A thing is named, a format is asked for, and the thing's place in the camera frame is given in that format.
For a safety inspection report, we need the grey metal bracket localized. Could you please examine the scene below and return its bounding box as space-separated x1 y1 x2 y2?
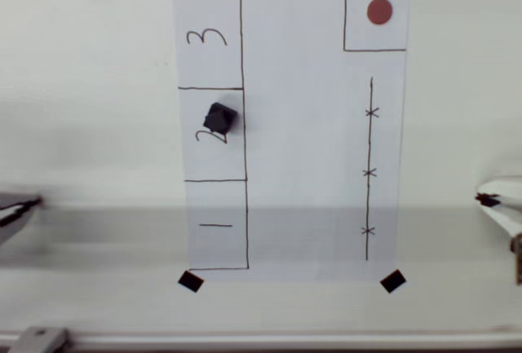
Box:
14 327 71 353

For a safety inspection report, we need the white paper sheet with markings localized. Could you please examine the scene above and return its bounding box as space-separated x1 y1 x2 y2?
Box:
170 0 411 285

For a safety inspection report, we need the black tape piece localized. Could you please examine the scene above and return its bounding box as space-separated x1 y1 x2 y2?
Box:
177 270 205 293
379 269 408 294

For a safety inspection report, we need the camera circuit board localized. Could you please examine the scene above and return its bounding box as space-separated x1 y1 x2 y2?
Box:
511 232 522 287

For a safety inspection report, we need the red round sticker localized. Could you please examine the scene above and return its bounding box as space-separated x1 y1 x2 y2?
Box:
365 0 394 27

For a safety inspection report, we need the black cube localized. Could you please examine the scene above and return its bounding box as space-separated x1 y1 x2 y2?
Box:
202 102 240 135

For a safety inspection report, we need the dark grey flat object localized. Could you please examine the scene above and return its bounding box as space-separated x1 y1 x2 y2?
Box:
0 192 44 248

